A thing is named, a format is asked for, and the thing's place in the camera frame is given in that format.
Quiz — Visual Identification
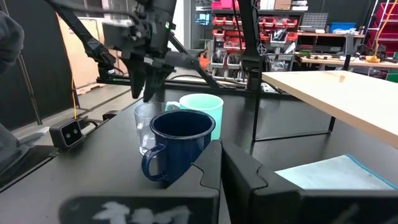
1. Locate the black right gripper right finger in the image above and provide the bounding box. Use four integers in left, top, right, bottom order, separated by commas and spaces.
221, 140, 398, 224

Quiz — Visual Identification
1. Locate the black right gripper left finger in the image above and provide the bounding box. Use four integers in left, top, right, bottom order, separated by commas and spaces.
58, 139, 223, 224

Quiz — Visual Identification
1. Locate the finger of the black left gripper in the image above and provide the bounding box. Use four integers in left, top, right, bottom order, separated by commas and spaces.
128, 58, 147, 100
142, 67, 170, 103

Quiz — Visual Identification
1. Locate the clear glass mug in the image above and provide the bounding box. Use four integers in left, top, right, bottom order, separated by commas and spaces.
134, 101, 167, 156

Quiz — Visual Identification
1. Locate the dark blue enamel mug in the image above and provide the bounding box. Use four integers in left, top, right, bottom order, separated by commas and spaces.
141, 109, 216, 188

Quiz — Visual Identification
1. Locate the teal plastic mug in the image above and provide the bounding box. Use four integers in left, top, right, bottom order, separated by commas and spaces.
164, 93, 224, 141

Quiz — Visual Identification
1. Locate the plywood board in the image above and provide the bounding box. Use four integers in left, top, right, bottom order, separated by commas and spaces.
57, 14, 128, 88

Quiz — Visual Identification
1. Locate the rack of red bins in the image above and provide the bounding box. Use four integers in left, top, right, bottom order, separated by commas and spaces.
200, 0, 301, 82

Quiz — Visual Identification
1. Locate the light blue box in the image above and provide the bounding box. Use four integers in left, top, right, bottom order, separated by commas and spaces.
275, 154, 398, 190

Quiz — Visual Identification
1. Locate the person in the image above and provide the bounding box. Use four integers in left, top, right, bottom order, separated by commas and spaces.
0, 11, 30, 177

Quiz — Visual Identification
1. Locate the wooden workbench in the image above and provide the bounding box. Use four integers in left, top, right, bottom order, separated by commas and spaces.
294, 30, 398, 71

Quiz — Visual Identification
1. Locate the grey drawer cabinet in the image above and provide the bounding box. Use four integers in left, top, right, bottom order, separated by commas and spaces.
300, 12, 329, 32

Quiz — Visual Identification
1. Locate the blue plastic bin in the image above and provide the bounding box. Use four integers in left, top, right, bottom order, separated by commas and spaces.
329, 22, 357, 34

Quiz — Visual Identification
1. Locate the red storage rack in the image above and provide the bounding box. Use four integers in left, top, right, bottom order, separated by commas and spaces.
365, 0, 398, 57

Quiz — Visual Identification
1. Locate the small black table camera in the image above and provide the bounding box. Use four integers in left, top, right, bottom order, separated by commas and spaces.
49, 117, 85, 151

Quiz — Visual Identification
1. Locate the black frame post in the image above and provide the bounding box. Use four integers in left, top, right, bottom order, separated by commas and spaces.
238, 0, 266, 91

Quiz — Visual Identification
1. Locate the yellow cable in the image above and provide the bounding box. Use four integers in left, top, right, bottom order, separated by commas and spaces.
366, 9, 398, 63

